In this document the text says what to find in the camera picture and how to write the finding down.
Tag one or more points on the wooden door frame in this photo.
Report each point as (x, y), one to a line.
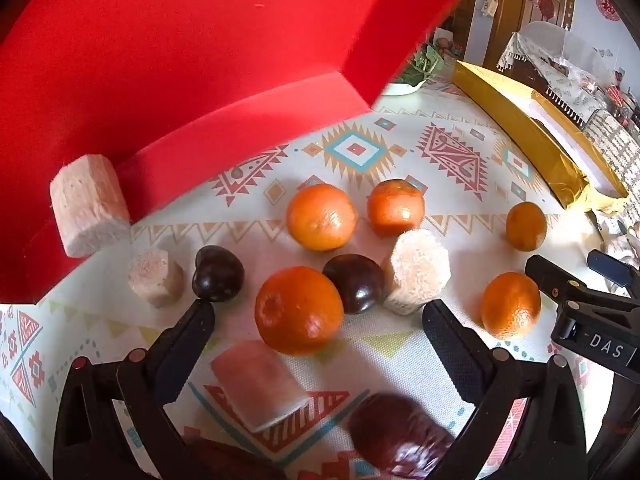
(507, 5)

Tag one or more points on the red wall decoration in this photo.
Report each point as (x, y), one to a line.
(607, 7)

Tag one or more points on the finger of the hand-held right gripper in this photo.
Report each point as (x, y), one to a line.
(610, 269)
(555, 277)

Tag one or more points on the gold box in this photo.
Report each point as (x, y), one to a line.
(520, 120)

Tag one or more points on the white box insert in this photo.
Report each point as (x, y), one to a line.
(570, 135)

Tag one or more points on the side table with lace cloth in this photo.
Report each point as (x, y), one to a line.
(550, 65)

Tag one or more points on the white plate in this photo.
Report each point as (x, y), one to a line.
(400, 88)

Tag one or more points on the small orange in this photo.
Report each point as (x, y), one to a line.
(525, 226)

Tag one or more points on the dark plum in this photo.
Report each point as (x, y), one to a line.
(355, 282)
(218, 273)

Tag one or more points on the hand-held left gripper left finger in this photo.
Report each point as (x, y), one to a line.
(190, 335)

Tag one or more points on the red box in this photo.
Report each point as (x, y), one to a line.
(175, 60)

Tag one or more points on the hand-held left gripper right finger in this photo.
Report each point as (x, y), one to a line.
(450, 340)

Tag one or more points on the patterned tablecloth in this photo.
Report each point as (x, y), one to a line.
(450, 125)

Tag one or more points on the red date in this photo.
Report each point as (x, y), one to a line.
(400, 435)
(225, 460)

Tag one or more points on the green leafy vegetables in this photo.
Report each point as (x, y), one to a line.
(422, 65)

